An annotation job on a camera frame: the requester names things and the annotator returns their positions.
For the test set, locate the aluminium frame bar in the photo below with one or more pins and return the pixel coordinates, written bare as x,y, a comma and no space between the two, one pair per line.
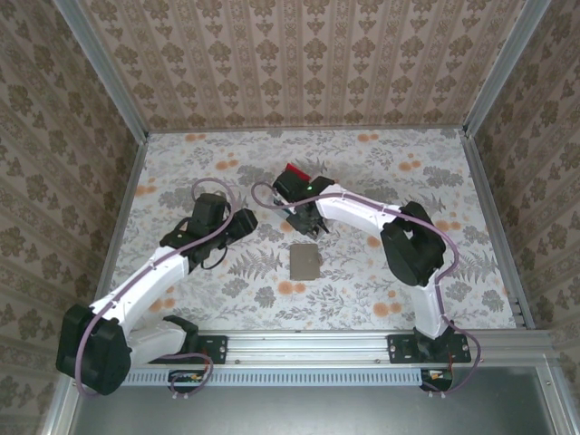
550,408
61,417

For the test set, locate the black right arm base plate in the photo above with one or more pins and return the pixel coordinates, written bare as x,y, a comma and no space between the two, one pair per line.
399,349

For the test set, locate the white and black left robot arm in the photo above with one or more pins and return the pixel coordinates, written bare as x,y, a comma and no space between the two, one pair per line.
145,281

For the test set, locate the thin aluminium table end rail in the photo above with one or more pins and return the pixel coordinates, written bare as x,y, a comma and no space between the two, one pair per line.
308,128

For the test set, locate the red card stack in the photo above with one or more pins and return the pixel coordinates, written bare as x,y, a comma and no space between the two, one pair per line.
296,171

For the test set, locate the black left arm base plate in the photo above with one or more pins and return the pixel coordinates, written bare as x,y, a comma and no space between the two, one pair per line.
217,349

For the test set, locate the black connector board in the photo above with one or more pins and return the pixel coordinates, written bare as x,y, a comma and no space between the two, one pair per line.
186,384

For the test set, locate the clear acrylic card organizer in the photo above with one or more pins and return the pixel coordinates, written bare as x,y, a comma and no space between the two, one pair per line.
284,215

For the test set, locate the teal card stack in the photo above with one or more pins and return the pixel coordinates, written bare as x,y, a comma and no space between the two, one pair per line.
281,205

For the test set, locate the grey sheet metal panel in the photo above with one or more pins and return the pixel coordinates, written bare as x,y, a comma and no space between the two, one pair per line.
308,412

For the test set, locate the aluminium table side rail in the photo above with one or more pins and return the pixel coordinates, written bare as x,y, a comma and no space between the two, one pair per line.
488,204
123,204

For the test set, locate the grey folding card holder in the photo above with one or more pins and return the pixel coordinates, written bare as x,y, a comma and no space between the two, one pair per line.
304,262

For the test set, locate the aluminium corner post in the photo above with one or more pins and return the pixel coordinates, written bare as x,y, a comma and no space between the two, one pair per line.
503,68
103,68

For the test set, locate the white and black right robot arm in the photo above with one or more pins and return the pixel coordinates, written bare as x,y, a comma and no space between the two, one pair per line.
353,206

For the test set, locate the floral patterned table covering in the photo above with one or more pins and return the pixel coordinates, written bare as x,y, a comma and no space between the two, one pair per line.
272,312

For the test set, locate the long aluminium base rail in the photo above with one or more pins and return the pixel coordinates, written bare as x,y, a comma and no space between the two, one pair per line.
308,346

